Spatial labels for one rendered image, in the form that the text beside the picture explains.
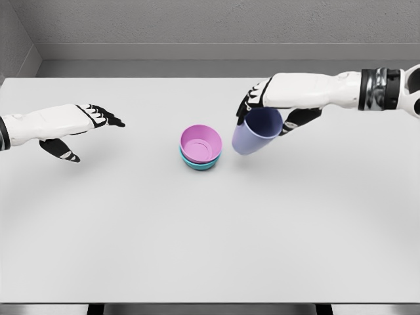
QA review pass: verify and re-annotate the lavender cup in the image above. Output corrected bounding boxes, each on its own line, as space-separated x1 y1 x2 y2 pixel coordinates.
231 106 284 156

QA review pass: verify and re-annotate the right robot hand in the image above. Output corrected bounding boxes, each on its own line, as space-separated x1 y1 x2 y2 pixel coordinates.
235 72 330 137

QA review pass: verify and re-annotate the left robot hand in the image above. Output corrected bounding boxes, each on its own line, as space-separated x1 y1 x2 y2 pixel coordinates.
33 104 127 164

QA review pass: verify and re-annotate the teal bowl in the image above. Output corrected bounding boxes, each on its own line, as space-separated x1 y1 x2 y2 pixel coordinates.
178 145 223 172

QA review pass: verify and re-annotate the pink bowl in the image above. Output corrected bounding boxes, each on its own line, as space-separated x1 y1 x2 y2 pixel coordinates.
180 124 223 163

